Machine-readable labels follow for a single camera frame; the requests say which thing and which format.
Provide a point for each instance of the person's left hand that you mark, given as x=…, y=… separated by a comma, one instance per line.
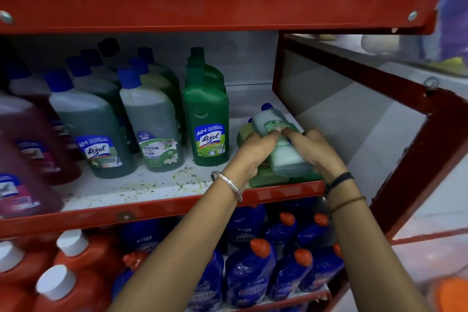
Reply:
x=248, y=154

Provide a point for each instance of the person's right hand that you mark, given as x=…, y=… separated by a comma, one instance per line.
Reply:
x=321, y=154

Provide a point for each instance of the person's left thumb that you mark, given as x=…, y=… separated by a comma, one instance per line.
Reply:
x=270, y=136

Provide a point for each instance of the person's right thumb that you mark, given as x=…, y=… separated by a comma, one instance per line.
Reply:
x=292, y=137

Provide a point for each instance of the pale green cleaner bottle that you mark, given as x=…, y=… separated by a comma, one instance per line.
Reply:
x=289, y=158

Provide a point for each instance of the person's left forearm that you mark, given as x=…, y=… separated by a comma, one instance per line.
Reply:
x=182, y=249

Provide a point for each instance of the person's right forearm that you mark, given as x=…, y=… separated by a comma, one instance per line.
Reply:
x=369, y=249

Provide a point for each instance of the small lying green bottle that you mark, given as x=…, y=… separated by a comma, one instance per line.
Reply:
x=267, y=178
x=245, y=133
x=305, y=178

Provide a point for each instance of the silver bangle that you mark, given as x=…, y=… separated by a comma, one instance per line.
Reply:
x=230, y=185

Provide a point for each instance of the black wristband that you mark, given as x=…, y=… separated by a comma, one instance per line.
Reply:
x=340, y=179

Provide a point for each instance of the dark green green-capped bottle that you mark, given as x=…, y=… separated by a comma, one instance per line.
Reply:
x=206, y=114
x=214, y=76
x=204, y=55

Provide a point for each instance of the white rounded container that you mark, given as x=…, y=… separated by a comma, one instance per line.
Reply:
x=380, y=44

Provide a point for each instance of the group of blue orange-capped bottles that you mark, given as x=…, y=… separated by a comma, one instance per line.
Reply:
x=248, y=271

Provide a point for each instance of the red metal shelf rack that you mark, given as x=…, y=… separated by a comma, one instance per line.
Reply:
x=219, y=2

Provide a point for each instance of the rows of blue-capped green bottles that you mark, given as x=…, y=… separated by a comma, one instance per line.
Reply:
x=91, y=125

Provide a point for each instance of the blurred purple bottles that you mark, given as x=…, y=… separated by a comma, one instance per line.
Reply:
x=446, y=19

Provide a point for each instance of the orange white-capped bottle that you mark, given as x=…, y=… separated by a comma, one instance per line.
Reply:
x=73, y=293
x=18, y=268
x=91, y=249

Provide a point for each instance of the orange round lid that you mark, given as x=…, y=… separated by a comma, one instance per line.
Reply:
x=451, y=295

